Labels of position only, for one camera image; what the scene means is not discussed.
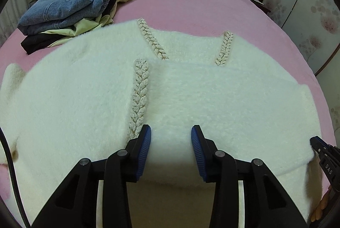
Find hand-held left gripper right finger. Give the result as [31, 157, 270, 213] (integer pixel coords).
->
[191, 124, 310, 228]

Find person's right hand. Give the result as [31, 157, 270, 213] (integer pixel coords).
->
[311, 187, 332, 221]

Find floral print wardrobe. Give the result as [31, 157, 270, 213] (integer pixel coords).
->
[256, 0, 340, 77]

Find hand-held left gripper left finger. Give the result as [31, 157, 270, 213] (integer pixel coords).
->
[31, 124, 152, 228]

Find pale curtain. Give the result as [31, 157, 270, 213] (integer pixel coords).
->
[0, 0, 31, 48]

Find dark wooden nightstand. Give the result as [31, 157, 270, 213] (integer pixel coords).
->
[240, 0, 271, 15]

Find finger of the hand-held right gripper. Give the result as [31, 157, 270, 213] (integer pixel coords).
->
[310, 136, 336, 188]

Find pink bed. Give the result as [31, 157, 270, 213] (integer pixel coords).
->
[0, 0, 338, 228]

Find black cable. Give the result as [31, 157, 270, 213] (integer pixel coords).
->
[0, 127, 32, 228]

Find black garment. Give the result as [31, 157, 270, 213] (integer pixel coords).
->
[21, 0, 130, 55]

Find pale yellow garment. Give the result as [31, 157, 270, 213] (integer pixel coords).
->
[44, 0, 135, 47]

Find white fuzzy sweater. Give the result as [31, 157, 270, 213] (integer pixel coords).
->
[0, 18, 323, 228]

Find blue denim jeans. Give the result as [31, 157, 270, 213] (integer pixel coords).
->
[17, 0, 135, 35]

